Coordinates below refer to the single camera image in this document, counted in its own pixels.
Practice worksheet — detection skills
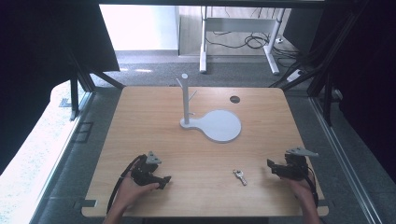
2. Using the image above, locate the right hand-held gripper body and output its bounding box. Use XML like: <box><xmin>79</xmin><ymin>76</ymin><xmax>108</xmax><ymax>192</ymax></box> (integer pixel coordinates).
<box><xmin>275</xmin><ymin>147</ymin><xmax>319</xmax><ymax>182</ymax></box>

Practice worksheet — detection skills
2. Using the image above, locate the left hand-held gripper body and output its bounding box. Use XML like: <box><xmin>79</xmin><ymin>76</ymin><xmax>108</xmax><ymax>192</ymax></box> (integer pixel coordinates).
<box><xmin>130</xmin><ymin>151</ymin><xmax>163</xmax><ymax>188</ymax></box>

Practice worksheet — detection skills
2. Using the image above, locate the person's right hand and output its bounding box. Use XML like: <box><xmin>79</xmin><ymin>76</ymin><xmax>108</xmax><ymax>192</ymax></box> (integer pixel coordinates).
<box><xmin>281</xmin><ymin>175</ymin><xmax>316</xmax><ymax>203</ymax></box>

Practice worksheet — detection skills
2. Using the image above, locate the person's left hand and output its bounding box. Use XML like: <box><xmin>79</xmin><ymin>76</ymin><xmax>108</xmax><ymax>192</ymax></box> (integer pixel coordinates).
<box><xmin>115</xmin><ymin>172</ymin><xmax>161</xmax><ymax>214</ymax></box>

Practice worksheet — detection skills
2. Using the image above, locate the small silver key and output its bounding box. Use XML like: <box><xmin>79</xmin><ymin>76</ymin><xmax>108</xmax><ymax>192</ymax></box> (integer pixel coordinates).
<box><xmin>233</xmin><ymin>169</ymin><xmax>248</xmax><ymax>187</ymax></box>

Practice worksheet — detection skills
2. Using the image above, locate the white peg stand round base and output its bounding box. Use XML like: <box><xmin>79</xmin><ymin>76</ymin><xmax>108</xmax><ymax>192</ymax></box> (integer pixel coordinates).
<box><xmin>175</xmin><ymin>73</ymin><xmax>243</xmax><ymax>145</ymax></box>

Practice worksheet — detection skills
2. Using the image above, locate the white power strip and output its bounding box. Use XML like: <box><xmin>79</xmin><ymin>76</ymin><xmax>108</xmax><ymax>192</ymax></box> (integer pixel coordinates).
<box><xmin>286</xmin><ymin>68</ymin><xmax>304</xmax><ymax>84</ymax></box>

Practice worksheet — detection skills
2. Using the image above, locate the black curtain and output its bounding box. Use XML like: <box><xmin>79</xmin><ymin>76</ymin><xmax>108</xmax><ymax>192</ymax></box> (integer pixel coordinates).
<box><xmin>0</xmin><ymin>0</ymin><xmax>121</xmax><ymax>175</ymax></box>
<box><xmin>281</xmin><ymin>0</ymin><xmax>396</xmax><ymax>185</ymax></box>

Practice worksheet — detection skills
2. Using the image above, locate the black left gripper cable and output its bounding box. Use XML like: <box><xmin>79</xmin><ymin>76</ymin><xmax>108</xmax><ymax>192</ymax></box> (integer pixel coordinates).
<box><xmin>106</xmin><ymin>154</ymin><xmax>148</xmax><ymax>216</ymax></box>

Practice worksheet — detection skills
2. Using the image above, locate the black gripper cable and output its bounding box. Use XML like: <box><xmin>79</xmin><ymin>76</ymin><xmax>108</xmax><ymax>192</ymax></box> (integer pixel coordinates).
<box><xmin>305</xmin><ymin>166</ymin><xmax>319</xmax><ymax>209</ymax></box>
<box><xmin>106</xmin><ymin>154</ymin><xmax>148</xmax><ymax>216</ymax></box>

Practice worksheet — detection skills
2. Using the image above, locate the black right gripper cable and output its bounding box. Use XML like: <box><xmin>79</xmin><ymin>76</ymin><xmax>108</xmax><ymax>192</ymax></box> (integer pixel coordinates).
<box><xmin>305</xmin><ymin>166</ymin><xmax>319</xmax><ymax>209</ymax></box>

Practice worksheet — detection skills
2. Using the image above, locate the aluminium rail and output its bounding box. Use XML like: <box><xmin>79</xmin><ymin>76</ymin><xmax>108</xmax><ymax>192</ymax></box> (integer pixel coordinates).
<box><xmin>308</xmin><ymin>95</ymin><xmax>383</xmax><ymax>224</ymax></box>
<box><xmin>29</xmin><ymin>91</ymin><xmax>96</xmax><ymax>224</ymax></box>

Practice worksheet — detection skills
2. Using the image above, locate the grey table bracket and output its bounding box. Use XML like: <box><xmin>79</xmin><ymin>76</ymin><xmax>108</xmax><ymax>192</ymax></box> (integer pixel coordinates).
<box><xmin>73</xmin><ymin>198</ymin><xmax>98</xmax><ymax>210</ymax></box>

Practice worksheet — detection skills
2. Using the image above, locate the black metal frame strut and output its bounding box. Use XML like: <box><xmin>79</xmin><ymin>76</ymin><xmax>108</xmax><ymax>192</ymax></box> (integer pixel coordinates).
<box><xmin>269</xmin><ymin>8</ymin><xmax>368</xmax><ymax>127</ymax></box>
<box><xmin>66</xmin><ymin>49</ymin><xmax>126</xmax><ymax>122</ymax></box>

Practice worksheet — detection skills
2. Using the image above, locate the black floor cable bundle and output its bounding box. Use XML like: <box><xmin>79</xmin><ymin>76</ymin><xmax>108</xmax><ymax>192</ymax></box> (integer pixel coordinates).
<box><xmin>205</xmin><ymin>28</ymin><xmax>302</xmax><ymax>61</ymax></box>

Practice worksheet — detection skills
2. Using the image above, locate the white metal desk frame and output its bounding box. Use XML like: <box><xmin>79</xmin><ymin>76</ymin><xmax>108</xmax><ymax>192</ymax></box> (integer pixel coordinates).
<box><xmin>199</xmin><ymin>5</ymin><xmax>287</xmax><ymax>76</ymax></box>

